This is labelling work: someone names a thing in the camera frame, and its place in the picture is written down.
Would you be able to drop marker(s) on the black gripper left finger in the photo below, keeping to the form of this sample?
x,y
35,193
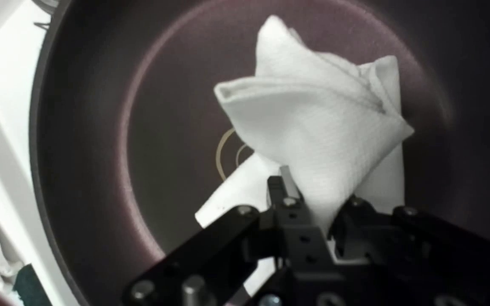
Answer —
x,y
297,244

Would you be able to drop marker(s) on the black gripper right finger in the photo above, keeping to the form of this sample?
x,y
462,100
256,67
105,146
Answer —
x,y
416,256

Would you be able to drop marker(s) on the white cloth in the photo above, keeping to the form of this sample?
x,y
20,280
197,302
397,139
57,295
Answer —
x,y
314,125

